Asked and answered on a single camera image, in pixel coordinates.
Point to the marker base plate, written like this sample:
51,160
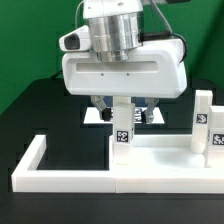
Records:
92,116

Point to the white desk top tray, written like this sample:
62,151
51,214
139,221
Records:
164,164

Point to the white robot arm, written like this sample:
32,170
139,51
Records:
112,55

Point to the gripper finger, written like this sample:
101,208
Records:
147,116
104,110

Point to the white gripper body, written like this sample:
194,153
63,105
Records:
155,69

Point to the white U-shaped frame fence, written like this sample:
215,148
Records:
27,177

